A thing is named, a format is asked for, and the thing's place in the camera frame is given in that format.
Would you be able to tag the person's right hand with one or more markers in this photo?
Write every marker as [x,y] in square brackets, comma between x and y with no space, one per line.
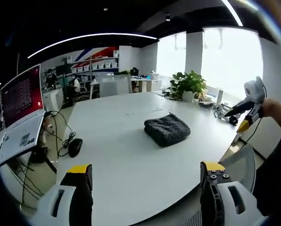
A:
[271,107]

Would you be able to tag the white office chair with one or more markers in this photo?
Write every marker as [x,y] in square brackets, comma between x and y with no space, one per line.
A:
[114,86]

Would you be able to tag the white robot toy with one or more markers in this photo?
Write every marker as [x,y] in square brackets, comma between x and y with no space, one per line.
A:
[221,113]

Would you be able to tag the white laptop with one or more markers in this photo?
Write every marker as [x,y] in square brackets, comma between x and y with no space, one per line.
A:
[20,113]

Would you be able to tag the dark grey knitted towel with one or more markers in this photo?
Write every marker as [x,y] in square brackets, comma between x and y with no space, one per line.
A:
[167,131]

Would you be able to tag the black laptop stand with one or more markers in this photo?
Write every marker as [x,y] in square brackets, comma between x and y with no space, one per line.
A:
[40,156]

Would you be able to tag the shelf of white storage bins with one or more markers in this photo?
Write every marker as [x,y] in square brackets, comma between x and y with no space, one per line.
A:
[95,64]

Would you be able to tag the green potted plant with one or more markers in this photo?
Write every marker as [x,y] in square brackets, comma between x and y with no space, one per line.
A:
[188,86]

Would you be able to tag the black monitor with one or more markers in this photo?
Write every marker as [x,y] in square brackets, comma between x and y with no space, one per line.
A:
[63,68]

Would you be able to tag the white box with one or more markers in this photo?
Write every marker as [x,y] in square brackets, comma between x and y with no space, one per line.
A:
[220,95]

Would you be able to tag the black computer mouse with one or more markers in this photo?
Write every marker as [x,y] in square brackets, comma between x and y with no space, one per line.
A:
[75,147]

